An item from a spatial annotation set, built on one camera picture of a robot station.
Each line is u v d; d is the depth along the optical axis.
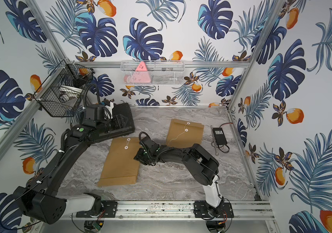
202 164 0.56
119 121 0.66
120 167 0.90
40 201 0.37
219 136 1.03
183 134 1.04
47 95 0.75
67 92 0.80
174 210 0.75
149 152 0.71
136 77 0.90
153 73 0.93
